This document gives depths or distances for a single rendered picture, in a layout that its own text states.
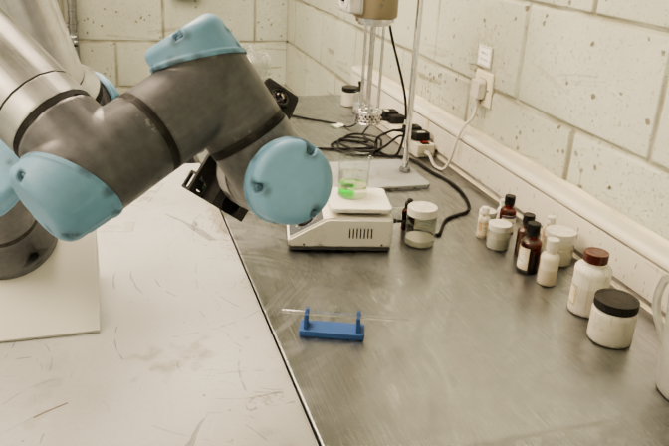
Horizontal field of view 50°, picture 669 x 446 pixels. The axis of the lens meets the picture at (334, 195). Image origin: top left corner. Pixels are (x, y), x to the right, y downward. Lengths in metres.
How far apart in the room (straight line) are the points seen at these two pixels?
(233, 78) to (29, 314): 0.65
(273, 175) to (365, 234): 0.79
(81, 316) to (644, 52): 1.03
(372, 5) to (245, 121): 1.07
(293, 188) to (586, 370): 0.66
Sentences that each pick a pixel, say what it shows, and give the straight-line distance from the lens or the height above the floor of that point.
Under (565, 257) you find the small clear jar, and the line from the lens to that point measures 1.43.
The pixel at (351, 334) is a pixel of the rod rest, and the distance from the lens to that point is 1.11.
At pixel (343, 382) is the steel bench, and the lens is 1.03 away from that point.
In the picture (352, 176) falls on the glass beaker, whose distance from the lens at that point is 1.38.
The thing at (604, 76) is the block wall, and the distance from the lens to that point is 1.47.
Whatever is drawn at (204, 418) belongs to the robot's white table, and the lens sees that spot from 0.97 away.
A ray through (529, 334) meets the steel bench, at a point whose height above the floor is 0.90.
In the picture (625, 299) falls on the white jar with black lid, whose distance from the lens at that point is 1.21.
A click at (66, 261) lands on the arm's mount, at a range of 1.18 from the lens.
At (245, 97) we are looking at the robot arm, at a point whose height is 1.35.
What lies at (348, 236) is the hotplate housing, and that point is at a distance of 1.38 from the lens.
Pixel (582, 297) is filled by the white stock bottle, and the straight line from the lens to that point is 1.27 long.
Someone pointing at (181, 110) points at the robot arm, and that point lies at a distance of 0.59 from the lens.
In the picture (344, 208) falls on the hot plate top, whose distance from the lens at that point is 1.36.
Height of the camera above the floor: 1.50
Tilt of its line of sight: 21 degrees down
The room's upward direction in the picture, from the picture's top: 3 degrees clockwise
